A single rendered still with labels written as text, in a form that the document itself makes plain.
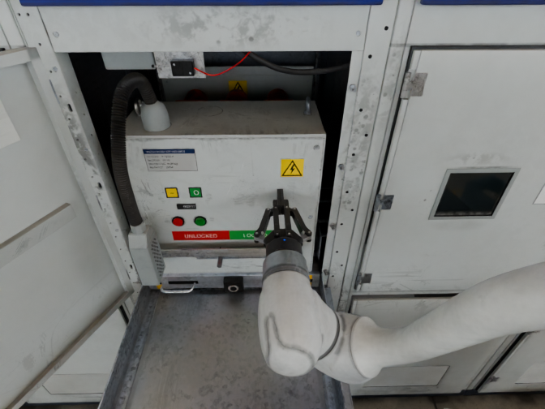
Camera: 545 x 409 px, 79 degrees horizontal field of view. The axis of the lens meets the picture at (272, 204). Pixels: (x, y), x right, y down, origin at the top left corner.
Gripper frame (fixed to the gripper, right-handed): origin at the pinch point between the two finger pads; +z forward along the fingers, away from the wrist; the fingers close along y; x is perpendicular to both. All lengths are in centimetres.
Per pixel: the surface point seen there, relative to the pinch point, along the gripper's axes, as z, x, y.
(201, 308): -3.9, -38.3, -24.1
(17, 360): -24, -29, -64
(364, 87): 3.5, 27.0, 17.4
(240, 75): 65, 11, -13
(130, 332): -14, -34, -42
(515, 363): 1, -89, 100
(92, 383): 2, -98, -80
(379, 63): 3.5, 31.7, 19.7
